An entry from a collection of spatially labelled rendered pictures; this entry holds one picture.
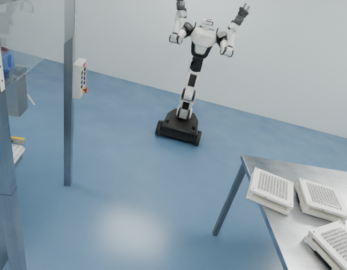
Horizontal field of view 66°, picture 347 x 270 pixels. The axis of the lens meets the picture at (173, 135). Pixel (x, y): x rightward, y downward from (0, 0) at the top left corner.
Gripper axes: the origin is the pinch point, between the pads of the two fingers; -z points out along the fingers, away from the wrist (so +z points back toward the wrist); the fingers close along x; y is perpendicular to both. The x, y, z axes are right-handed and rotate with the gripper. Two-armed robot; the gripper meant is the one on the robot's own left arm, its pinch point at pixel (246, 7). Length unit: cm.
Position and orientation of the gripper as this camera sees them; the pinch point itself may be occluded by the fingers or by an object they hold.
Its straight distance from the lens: 319.9
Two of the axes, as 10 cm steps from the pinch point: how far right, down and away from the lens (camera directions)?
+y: -3.8, -4.4, 8.1
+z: -4.9, 8.4, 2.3
